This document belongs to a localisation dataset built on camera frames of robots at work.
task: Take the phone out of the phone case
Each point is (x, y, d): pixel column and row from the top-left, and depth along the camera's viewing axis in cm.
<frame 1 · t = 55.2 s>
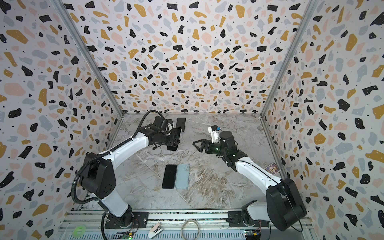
left hand: (174, 137, 88), fingers open
right hand: (195, 142, 79), fingers open
phone in light case: (169, 177, 91), on the table
empty light blue case: (182, 176, 92), on the table
colourful printed card: (273, 166, 94), point 2 cm above the table

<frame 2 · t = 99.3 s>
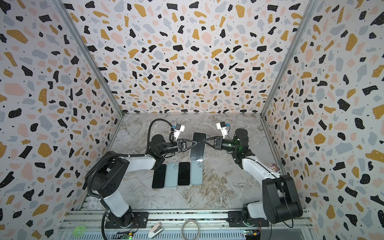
left hand: (196, 144, 74), fingers closed
right hand: (201, 141, 75), fingers closed
left black phone: (184, 173, 89), point 3 cm above the table
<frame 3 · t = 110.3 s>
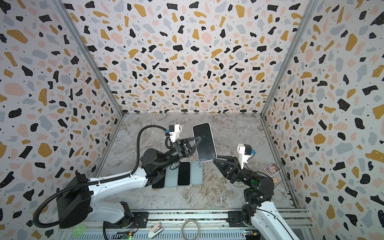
left hand: (199, 139, 55), fingers closed
right hand: (212, 163, 55), fingers open
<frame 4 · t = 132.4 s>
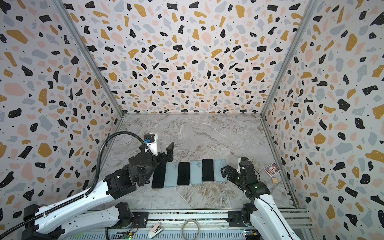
left hand: (163, 140, 67), fingers open
right hand: (224, 170, 83), fingers open
middle black phone: (208, 170, 95), on the table
